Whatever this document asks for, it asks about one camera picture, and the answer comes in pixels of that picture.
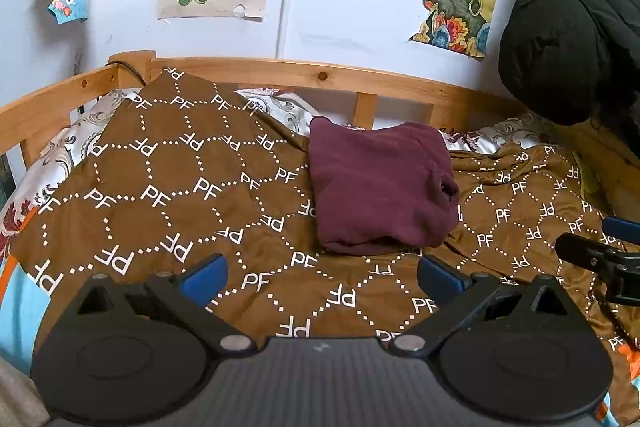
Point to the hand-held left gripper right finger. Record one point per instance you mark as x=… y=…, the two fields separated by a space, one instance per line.
x=440 y=279

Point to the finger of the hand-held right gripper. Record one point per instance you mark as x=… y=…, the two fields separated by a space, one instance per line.
x=585 y=252
x=620 y=228

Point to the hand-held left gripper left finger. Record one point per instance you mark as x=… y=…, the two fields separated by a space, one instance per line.
x=205 y=279

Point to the maroon long-sleeve shirt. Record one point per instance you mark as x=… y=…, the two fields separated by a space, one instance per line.
x=380 y=187

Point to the yellow-green cloth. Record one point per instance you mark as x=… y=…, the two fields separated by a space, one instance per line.
x=587 y=174

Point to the brown printed blanket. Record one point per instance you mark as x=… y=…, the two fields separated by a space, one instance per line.
x=175 y=187

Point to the orange and blue striped blanket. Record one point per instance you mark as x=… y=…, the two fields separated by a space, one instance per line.
x=15 y=302

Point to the black quilted jacket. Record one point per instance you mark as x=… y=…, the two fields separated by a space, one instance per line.
x=565 y=37

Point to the grey fleece cloth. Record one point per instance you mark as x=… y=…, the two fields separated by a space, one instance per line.
x=17 y=397

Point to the wooden bed frame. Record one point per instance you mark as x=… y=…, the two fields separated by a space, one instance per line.
x=300 y=74

